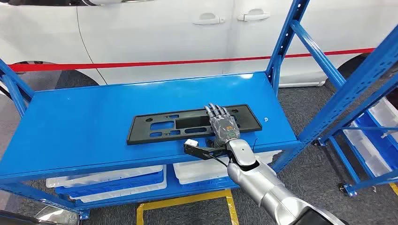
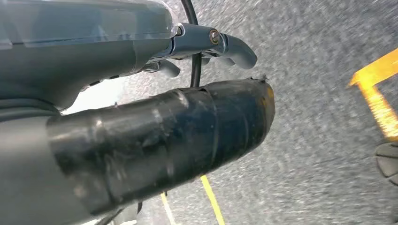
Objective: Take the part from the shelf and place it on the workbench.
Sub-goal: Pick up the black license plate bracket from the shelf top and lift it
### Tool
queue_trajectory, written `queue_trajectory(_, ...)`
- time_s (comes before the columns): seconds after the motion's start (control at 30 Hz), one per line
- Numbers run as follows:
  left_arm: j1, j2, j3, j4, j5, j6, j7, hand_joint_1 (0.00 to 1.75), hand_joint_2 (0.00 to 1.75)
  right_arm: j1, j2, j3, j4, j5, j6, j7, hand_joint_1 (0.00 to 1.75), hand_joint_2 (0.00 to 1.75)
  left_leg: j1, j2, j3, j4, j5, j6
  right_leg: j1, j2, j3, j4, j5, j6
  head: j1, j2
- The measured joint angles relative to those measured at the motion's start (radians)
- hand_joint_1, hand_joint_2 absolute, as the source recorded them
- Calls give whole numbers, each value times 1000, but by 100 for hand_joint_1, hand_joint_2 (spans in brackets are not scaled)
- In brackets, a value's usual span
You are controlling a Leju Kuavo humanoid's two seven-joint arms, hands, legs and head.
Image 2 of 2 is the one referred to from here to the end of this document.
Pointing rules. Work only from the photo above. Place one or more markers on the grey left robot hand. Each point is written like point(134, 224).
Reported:
point(77, 62)

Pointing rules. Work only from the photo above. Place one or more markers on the yellow floor tape marking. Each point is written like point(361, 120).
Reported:
point(376, 102)

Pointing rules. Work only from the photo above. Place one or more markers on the black ribbed wheel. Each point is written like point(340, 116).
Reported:
point(388, 161)

